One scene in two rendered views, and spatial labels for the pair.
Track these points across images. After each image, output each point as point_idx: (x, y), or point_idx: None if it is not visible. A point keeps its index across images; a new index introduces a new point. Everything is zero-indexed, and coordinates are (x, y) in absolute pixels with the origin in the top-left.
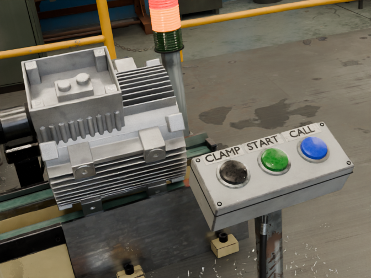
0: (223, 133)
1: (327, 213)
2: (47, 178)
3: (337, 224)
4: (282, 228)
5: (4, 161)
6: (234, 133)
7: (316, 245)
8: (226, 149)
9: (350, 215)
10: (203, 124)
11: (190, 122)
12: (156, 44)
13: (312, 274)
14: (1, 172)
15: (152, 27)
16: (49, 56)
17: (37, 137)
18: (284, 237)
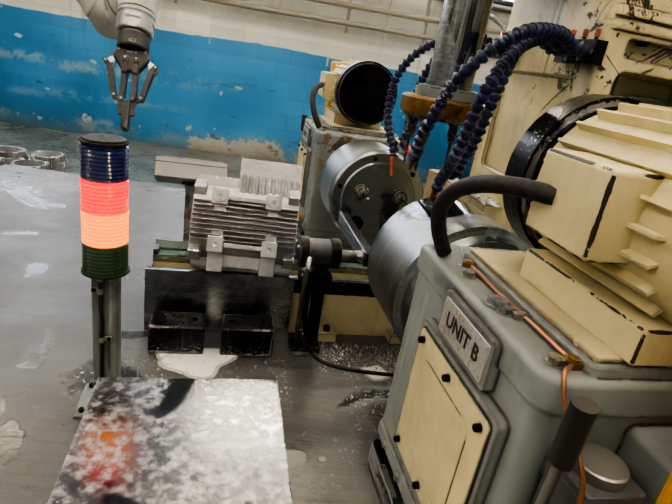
0: (33, 399)
1: (84, 288)
2: (299, 406)
3: (90, 281)
4: (126, 290)
5: (365, 468)
6: (23, 392)
7: (121, 277)
8: (210, 161)
9: (73, 282)
10: (33, 432)
11: (45, 446)
12: (128, 258)
13: (144, 269)
14: (364, 441)
15: (128, 237)
16: (282, 163)
17: (301, 270)
18: (133, 286)
